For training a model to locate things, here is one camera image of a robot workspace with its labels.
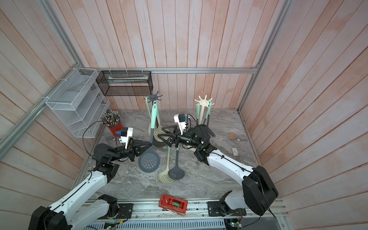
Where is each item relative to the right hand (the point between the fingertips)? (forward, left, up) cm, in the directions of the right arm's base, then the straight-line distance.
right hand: (160, 134), depth 66 cm
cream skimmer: (-10, +1, -30) cm, 32 cm away
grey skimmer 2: (+13, -23, -1) cm, 27 cm away
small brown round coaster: (+22, -47, -33) cm, 61 cm away
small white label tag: (+9, -45, -33) cm, 56 cm away
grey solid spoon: (-11, +5, -8) cm, 14 cm away
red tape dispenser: (-26, -8, -26) cm, 37 cm away
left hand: (-6, +4, -2) cm, 7 cm away
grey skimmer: (-7, -7, -31) cm, 33 cm away
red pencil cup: (+19, +37, -22) cm, 47 cm away
